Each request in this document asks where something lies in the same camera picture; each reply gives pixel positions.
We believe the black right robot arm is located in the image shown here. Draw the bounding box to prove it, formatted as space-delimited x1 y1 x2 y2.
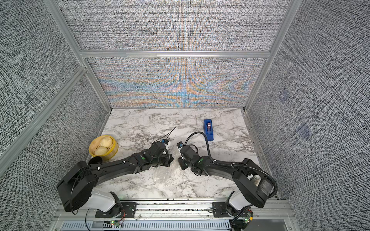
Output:
176 142 278 217

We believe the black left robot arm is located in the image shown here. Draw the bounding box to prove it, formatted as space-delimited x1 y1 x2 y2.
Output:
56 139 173 218

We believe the blue tape dispenser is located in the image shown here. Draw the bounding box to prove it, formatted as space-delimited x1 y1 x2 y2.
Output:
203 119 214 141

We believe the yellow bamboo steamer basket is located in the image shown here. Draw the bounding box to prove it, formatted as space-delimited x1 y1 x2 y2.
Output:
88 135 119 161

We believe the white steamed bun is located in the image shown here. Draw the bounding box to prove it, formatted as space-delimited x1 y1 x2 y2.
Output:
93 146 109 156
100 137 113 148

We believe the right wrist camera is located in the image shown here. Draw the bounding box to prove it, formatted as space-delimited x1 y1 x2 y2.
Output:
176 141 184 160

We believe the black corrugated cable conduit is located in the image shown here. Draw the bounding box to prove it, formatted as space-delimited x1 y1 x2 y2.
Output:
184 131 278 200

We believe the aluminium front rail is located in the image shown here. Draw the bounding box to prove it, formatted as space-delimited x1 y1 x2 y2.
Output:
49 198 300 231

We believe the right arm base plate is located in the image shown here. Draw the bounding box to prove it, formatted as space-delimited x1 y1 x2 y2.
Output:
212 201 231 218

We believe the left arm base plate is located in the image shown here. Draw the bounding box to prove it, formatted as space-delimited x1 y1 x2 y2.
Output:
95 202 137 218

